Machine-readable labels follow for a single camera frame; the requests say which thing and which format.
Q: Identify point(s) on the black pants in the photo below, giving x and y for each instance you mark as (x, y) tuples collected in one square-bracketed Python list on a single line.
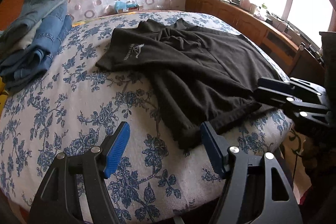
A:
[(198, 74)]

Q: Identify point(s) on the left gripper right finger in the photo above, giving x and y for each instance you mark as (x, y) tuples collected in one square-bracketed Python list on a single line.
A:
[(256, 189)]

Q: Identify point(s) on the box with teal cloth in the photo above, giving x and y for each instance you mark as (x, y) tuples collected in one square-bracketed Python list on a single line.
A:
[(123, 7)]

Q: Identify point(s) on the blue jeans stack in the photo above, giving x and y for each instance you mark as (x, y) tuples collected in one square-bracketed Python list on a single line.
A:
[(24, 66)]

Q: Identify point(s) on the wooden sideboard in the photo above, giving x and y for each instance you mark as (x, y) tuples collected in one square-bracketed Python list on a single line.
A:
[(296, 61)]

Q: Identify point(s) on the blue floral bed cover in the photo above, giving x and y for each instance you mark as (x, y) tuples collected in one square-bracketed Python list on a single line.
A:
[(74, 106)]

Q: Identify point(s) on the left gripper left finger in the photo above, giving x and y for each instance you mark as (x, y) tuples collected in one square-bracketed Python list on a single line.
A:
[(110, 158)]

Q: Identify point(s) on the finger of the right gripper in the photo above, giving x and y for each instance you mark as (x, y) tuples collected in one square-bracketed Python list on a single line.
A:
[(288, 84), (286, 101)]

